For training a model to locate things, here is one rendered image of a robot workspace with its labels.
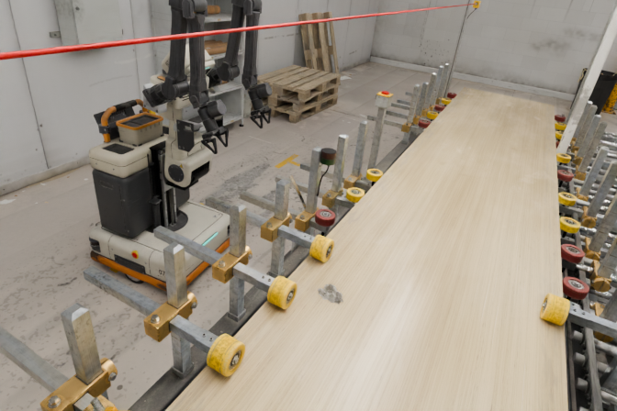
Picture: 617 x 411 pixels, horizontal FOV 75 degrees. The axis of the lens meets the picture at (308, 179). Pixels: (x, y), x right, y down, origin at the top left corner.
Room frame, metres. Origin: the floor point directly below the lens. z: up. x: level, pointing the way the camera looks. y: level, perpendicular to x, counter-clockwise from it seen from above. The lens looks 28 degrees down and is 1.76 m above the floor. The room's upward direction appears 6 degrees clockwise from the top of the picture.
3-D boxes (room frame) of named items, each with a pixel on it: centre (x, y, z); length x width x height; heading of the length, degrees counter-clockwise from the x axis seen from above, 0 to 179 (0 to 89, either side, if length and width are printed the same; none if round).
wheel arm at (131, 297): (0.75, 0.37, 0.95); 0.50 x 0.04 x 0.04; 64
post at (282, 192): (1.21, 0.09, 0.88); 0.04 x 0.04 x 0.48; 64
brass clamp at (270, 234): (1.19, 0.09, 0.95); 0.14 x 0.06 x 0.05; 154
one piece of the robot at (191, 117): (1.97, 0.60, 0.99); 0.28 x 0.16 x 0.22; 160
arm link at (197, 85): (1.71, 0.52, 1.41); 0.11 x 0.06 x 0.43; 160
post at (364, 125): (1.88, -0.24, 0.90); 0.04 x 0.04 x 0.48; 64
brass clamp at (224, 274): (0.96, 0.20, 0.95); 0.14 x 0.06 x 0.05; 154
